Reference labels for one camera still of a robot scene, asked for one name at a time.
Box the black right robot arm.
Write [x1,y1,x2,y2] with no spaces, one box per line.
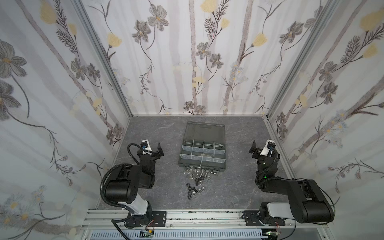
[249,140,335,225]

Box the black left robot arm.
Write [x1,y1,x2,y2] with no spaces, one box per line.
[100,140,167,231]

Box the clear plastic organizer box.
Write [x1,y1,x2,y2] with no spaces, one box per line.
[178,121,227,172]

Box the silver bolt pile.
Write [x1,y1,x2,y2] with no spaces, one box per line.
[184,167,219,186]

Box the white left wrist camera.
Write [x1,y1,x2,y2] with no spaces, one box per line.
[141,140,152,155]

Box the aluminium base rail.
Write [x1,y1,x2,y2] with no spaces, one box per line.
[78,209,334,240]

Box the white slotted cable duct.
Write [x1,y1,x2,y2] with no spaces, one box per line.
[90,229,268,240]

